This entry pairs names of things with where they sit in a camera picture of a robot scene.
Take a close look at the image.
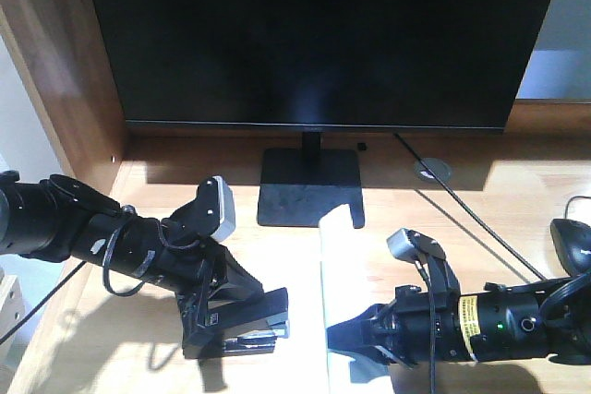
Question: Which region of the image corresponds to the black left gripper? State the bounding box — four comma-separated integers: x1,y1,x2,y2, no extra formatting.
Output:
151,227,264,358

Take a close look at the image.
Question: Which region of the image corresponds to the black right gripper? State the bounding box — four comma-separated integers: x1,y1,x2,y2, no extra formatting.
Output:
326,285,462,366

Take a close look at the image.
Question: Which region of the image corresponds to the black orange stapler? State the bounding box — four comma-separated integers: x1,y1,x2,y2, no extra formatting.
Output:
197,288,289,359

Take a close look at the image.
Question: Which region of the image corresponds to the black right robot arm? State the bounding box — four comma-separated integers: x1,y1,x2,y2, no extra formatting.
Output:
327,274,590,367

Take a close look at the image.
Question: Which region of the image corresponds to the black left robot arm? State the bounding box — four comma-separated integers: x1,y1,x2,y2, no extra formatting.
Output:
1,171,264,359

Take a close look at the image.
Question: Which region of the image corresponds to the black computer mouse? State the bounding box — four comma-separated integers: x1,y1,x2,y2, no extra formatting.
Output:
550,219,590,276

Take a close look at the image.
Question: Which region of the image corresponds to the black computer monitor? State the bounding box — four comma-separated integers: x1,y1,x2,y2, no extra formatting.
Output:
93,0,550,227

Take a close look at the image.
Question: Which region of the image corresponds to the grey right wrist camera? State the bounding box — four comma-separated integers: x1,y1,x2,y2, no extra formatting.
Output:
386,228,420,264

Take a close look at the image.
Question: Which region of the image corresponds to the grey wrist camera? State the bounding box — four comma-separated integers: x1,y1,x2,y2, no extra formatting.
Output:
386,228,420,264
196,175,236,243

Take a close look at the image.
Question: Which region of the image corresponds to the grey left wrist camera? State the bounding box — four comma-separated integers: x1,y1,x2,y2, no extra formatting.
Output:
196,175,236,243

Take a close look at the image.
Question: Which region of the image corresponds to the grey cable grommet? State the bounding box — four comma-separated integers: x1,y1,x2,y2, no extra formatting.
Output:
414,158,452,183

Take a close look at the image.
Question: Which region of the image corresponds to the black monitor cable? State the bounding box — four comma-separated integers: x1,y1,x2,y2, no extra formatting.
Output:
392,131,546,281

